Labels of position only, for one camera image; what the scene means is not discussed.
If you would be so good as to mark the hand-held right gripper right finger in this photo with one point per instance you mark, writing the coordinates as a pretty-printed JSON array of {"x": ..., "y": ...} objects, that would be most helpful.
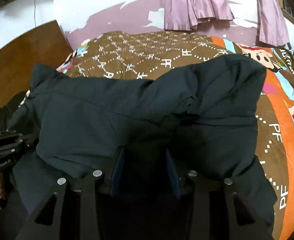
[{"x": 173, "y": 177}]

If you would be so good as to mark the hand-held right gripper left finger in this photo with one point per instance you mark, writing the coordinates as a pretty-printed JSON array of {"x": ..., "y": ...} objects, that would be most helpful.
[{"x": 118, "y": 172}]

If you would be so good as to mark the black zip jacket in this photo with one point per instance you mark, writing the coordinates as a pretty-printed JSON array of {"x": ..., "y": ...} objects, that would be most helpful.
[{"x": 99, "y": 115}]

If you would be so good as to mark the dark grey padded coat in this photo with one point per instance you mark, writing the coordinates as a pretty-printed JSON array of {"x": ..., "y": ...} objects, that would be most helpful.
[{"x": 11, "y": 108}]

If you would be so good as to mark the wooden headboard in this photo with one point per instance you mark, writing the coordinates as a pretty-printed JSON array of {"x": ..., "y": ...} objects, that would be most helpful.
[{"x": 24, "y": 65}]

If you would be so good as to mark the printed cartoon blanket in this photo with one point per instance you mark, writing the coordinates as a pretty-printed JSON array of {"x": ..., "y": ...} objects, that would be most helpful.
[{"x": 147, "y": 52}]

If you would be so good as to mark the wide pink curtain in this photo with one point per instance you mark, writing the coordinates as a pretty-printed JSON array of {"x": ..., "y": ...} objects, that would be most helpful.
[{"x": 192, "y": 2}]

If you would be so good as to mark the narrow pink curtain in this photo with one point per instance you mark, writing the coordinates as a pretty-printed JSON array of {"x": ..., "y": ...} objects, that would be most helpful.
[{"x": 272, "y": 22}]

